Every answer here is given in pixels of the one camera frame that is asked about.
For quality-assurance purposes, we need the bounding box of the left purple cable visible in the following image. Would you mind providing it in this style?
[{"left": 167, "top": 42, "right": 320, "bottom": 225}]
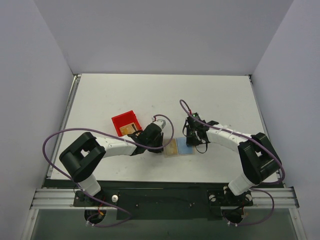
[{"left": 42, "top": 114, "right": 175, "bottom": 228}]

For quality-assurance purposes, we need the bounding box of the gold card in bin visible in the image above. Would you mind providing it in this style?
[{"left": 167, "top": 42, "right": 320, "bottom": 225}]
[{"left": 119, "top": 122, "right": 139, "bottom": 136}]

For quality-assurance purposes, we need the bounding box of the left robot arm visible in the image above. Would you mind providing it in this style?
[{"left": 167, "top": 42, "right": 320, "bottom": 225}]
[{"left": 59, "top": 119, "right": 166, "bottom": 206}]

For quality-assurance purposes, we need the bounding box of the red plastic bin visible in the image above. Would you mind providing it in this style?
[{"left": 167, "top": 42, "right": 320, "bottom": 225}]
[{"left": 111, "top": 110, "right": 142, "bottom": 137}]

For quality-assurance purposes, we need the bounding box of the gold VIP card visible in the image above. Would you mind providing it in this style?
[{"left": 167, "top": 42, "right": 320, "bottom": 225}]
[{"left": 164, "top": 139, "right": 178, "bottom": 157}]

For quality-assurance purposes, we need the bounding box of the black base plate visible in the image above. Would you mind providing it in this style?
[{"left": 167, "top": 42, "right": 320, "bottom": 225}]
[{"left": 73, "top": 181, "right": 253, "bottom": 220}]

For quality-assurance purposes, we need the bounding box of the beige leather card holder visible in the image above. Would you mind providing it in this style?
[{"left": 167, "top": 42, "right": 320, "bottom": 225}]
[{"left": 163, "top": 136, "right": 195, "bottom": 158}]

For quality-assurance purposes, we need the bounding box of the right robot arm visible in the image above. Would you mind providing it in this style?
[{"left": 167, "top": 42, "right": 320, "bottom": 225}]
[{"left": 183, "top": 113, "right": 281, "bottom": 205}]

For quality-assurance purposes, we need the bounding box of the aluminium frame rail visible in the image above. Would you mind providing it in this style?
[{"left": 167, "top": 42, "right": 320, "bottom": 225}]
[{"left": 30, "top": 188, "right": 75, "bottom": 210}]

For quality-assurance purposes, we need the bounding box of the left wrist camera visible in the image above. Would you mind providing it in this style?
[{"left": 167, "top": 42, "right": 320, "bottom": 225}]
[{"left": 152, "top": 117, "right": 166, "bottom": 130}]

